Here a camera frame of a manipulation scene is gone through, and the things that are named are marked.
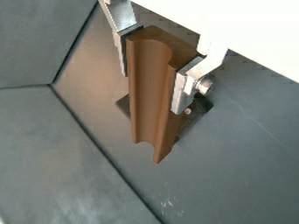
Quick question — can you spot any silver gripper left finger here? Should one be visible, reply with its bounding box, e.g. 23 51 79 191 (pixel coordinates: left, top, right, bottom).
97 0 143 76

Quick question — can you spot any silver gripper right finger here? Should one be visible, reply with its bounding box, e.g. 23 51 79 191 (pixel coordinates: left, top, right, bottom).
171 34 228 115

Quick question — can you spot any dark grey curved fixture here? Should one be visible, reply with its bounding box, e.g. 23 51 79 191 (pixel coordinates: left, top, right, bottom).
116 93 214 142

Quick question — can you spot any brown arch object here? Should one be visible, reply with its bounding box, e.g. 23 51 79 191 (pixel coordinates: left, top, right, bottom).
126 25 199 163

